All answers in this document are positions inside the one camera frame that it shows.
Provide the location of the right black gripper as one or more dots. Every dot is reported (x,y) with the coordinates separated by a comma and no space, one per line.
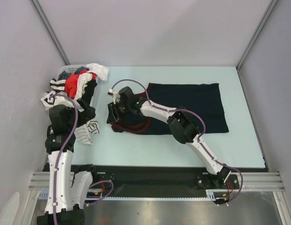
(114,114)

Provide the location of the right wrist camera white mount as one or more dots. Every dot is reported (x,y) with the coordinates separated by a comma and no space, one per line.
(114,94)

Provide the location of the aluminium extrusion rail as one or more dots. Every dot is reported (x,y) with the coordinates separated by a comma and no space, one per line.
(252,182)

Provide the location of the grey plastic laundry basket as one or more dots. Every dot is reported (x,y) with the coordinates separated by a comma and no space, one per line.
(96,91)

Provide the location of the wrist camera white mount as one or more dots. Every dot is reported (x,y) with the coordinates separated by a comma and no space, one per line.
(114,94)
(49,101)

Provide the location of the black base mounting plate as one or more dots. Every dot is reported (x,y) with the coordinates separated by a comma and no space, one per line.
(156,181)

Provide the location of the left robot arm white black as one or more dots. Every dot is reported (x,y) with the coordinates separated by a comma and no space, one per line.
(65,202)

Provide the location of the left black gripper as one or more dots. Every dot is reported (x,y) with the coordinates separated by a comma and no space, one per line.
(87,114)

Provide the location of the black white striped tank top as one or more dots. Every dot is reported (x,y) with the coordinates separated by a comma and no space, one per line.
(57,85)

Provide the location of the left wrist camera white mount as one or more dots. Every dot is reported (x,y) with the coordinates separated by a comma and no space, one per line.
(49,101)

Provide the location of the thin striped white tank top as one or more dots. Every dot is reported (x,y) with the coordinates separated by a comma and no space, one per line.
(83,133)

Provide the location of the grey blue tank top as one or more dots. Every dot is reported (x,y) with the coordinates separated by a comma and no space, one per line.
(66,71)

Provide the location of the slotted cable duct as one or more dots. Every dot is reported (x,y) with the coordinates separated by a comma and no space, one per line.
(95,195)

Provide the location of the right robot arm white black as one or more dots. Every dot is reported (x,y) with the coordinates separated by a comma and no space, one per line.
(181,123)

